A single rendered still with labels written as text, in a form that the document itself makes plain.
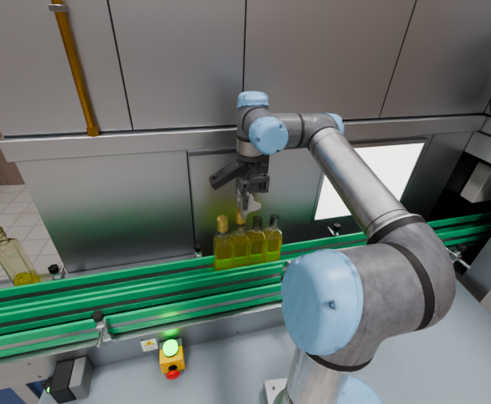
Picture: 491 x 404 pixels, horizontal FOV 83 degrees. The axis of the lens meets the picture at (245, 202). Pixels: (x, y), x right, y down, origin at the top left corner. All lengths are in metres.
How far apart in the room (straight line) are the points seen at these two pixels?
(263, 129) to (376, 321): 0.39
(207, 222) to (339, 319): 0.75
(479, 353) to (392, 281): 1.01
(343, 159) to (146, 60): 0.55
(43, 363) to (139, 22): 0.95
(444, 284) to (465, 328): 1.00
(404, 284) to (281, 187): 0.70
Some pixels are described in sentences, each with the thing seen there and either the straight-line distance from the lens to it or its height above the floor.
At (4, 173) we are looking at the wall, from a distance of 3.97.
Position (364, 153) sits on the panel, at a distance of 1.12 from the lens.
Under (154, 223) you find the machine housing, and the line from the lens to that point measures 1.04.
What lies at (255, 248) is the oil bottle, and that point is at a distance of 0.94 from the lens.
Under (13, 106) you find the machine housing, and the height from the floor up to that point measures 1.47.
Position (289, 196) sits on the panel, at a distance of 1.05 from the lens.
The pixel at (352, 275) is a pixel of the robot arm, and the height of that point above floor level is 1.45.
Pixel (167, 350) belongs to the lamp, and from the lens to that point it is 0.96.
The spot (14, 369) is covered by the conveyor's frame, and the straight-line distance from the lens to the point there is 1.11.
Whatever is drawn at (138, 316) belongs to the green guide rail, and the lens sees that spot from 0.93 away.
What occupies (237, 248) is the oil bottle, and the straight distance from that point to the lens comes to 0.92.
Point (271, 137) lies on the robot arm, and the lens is 0.59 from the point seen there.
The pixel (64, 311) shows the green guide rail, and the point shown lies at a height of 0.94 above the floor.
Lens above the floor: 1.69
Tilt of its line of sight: 34 degrees down
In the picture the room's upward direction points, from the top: 3 degrees clockwise
